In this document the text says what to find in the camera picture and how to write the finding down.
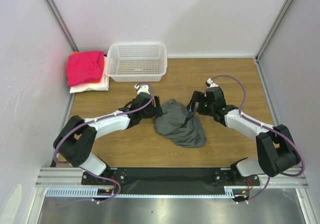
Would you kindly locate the pink folded t shirt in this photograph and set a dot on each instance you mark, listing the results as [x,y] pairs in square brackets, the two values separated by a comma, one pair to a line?
[85,67]

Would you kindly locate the aluminium front rail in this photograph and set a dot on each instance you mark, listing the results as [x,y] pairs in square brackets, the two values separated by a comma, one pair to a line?
[71,177]

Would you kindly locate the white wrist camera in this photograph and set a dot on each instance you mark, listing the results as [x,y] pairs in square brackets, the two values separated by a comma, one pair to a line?
[210,83]
[142,88]

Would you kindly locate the left aluminium frame post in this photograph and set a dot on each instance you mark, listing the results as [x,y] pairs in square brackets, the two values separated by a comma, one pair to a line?
[61,24]

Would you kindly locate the white folded t shirt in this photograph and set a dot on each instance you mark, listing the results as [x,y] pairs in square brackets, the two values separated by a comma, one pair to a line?
[103,85]

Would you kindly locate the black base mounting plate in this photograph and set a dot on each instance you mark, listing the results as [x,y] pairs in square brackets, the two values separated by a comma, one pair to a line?
[179,181]

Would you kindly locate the white perforated plastic basket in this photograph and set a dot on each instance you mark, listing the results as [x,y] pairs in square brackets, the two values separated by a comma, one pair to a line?
[136,61]

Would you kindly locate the right aluminium frame post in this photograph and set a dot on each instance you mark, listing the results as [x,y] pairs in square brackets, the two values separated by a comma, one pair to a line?
[280,16]

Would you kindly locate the aluminium frame post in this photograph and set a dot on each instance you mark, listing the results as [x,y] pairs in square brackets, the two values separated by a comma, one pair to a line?
[61,24]
[280,16]

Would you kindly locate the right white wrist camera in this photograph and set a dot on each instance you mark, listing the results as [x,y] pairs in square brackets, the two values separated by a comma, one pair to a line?
[210,83]

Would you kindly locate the grey t shirt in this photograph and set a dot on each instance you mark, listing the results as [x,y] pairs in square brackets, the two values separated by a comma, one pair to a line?
[180,125]

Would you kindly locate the orange folded t shirt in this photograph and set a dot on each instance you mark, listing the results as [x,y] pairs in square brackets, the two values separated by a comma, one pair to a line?
[101,70]

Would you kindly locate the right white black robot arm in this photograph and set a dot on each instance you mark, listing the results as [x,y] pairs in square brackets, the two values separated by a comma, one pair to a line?
[274,144]

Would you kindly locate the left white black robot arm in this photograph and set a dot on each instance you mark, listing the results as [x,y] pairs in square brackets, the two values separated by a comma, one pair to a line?
[76,139]

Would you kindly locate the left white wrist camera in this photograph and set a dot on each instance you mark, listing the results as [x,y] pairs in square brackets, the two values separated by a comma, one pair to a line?
[142,88]

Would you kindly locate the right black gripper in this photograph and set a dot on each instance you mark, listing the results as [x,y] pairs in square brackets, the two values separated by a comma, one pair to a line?
[198,102]

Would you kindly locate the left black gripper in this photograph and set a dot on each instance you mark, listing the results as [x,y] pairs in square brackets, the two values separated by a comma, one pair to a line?
[155,111]

